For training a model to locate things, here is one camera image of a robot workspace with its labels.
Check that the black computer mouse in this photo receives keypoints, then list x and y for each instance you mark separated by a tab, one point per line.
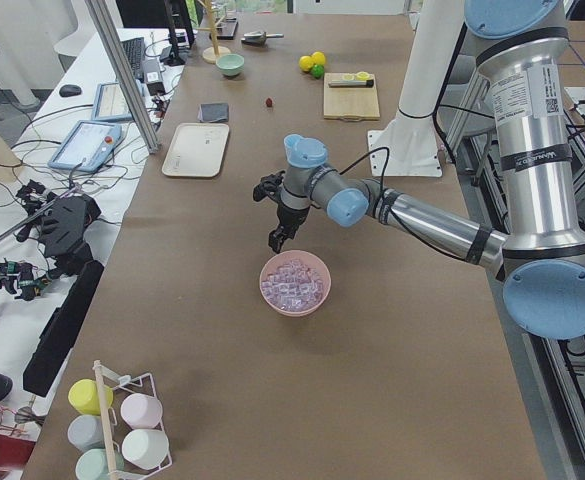
69	90

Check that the black keyboard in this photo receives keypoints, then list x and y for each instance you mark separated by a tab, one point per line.
134	50

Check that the wooden mug tree stand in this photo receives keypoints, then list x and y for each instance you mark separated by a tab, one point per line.
213	17

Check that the far teach pendant tablet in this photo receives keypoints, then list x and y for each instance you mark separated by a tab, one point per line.
110	104

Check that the teach pendant tablet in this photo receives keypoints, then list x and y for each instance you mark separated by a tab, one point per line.
87	147
110	104

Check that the grey folded cloth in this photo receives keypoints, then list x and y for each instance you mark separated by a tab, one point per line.
217	112

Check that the cream rabbit tray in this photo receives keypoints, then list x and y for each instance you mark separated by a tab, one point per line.
196	150

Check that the mint green bowl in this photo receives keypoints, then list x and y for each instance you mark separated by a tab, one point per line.
230	65

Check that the near teach pendant tablet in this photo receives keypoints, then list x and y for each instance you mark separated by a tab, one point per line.
87	147

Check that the steel scoop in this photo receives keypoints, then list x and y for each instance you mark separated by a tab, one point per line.
259	38

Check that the white wire cup rack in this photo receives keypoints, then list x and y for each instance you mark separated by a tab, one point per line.
112	389

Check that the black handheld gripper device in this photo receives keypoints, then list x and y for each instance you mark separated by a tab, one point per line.
61	222

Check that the pink cup in rack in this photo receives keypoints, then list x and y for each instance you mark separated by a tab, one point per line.
141	411

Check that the green lime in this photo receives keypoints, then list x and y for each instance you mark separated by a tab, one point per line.
317	71

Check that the wooden cutting board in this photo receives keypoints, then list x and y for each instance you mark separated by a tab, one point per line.
350	103

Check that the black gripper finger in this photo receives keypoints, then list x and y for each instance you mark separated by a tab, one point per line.
288	232
275	240

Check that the black pistol grip tool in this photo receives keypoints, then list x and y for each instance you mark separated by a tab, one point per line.
19	280

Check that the mint cup in rack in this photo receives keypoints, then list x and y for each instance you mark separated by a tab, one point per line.
92	465

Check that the yellow cup in rack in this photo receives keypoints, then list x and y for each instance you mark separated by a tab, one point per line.
83	397

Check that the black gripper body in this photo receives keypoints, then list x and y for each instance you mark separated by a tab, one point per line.
290	215

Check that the pink bowl of ice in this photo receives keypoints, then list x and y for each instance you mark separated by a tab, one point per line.
295	283

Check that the grey cup in rack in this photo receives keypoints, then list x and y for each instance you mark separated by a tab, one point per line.
85	433

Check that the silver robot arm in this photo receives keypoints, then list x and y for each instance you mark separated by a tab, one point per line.
542	257

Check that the black long bar box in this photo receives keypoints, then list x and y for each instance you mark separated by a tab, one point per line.
60	333

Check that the upper whole yellow lemon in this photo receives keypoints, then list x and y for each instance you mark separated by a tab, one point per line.
319	58

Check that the light blue plastic cup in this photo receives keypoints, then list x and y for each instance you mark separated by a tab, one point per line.
290	142

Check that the white cup in rack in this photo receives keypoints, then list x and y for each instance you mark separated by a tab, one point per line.
145	448

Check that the aluminium frame post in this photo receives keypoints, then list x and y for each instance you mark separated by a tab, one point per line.
108	34

